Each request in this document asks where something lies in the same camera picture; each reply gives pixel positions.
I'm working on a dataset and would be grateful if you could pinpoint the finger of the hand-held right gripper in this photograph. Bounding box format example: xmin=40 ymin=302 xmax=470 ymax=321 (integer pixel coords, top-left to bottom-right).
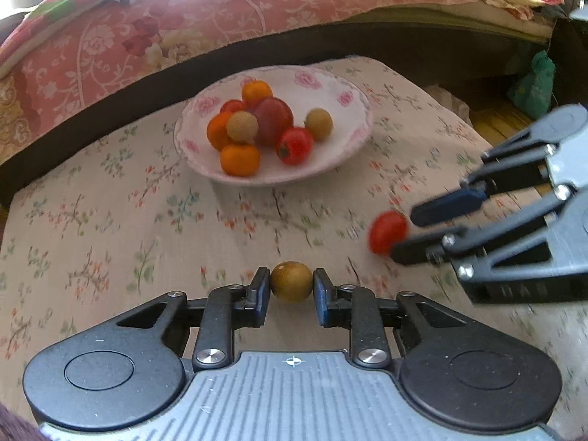
xmin=390 ymin=186 xmax=576 ymax=282
xmin=410 ymin=128 xmax=553 ymax=228

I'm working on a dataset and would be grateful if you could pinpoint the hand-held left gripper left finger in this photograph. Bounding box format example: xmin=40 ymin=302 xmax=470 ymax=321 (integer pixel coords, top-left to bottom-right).
xmin=115 ymin=266 xmax=272 ymax=371

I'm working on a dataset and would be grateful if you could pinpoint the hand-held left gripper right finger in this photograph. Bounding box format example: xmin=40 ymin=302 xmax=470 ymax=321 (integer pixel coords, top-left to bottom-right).
xmin=313 ymin=267 xmax=467 ymax=371

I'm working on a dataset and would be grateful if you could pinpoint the white pink-flowered plate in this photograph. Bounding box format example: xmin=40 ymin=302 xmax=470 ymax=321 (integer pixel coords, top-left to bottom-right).
xmin=173 ymin=65 xmax=374 ymax=187

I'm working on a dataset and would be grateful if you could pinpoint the small mandarin orange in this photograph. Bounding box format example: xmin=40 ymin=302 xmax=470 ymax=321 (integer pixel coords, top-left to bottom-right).
xmin=219 ymin=144 xmax=261 ymax=178
xmin=207 ymin=112 xmax=236 ymax=151

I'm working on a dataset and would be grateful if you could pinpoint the large orange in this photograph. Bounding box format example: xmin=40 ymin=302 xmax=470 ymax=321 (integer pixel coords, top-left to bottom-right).
xmin=242 ymin=80 xmax=273 ymax=108

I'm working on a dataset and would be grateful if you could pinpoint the green bag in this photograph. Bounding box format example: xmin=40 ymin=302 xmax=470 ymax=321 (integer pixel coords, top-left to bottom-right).
xmin=508 ymin=50 xmax=556 ymax=120

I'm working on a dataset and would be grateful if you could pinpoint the beige floral tablecloth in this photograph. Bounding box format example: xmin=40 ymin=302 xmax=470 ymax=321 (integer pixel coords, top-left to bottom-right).
xmin=0 ymin=55 xmax=588 ymax=441

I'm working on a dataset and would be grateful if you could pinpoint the large dark red tomato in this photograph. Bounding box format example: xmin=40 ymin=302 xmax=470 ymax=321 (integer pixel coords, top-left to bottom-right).
xmin=250 ymin=97 xmax=295 ymax=148

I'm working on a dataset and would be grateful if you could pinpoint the person's clothing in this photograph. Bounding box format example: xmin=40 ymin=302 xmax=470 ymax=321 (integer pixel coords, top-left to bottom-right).
xmin=0 ymin=402 xmax=43 ymax=441

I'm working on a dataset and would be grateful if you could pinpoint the pink floral blanket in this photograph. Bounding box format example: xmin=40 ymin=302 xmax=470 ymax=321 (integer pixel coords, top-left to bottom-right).
xmin=0 ymin=0 xmax=488 ymax=166

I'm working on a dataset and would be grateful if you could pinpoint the red floral pillow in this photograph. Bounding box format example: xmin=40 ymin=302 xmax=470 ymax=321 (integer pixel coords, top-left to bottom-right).
xmin=0 ymin=0 xmax=152 ymax=79

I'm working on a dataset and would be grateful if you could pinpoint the dark bed frame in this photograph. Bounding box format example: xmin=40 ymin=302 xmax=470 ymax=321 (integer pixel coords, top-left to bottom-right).
xmin=0 ymin=7 xmax=588 ymax=212

